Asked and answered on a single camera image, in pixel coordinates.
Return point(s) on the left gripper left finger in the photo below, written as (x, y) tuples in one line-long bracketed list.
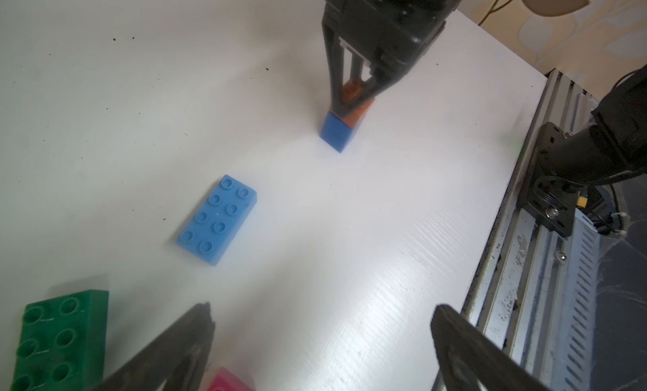
[(175, 360)]

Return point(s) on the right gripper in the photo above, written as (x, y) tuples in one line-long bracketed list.
[(392, 35)]

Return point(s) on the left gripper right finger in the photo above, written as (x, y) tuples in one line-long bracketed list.
[(468, 360)]

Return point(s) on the pink small lego brick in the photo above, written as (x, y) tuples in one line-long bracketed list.
[(227, 381)]

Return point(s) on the blue small lego brick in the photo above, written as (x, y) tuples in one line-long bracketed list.
[(336, 133)]

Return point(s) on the dark green lego brick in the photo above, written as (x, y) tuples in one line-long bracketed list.
[(62, 343)]

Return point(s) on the light blue long lego brick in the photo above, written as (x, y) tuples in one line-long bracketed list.
[(214, 225)]

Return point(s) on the aluminium front rail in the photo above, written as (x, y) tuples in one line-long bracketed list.
[(534, 293)]

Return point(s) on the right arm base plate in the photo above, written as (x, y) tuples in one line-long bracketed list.
[(550, 199)]

